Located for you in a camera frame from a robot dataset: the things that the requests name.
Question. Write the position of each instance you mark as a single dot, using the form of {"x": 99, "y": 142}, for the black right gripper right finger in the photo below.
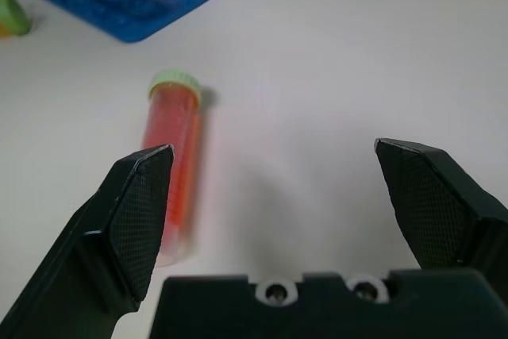
{"x": 444, "y": 204}

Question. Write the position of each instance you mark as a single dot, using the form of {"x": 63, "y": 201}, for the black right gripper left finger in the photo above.
{"x": 99, "y": 228}

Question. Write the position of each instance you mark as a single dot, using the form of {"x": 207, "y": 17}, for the orange tube with green cap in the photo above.
{"x": 178, "y": 156}

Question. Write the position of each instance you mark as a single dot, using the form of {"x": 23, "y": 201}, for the green-capped tube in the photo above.
{"x": 12, "y": 17}

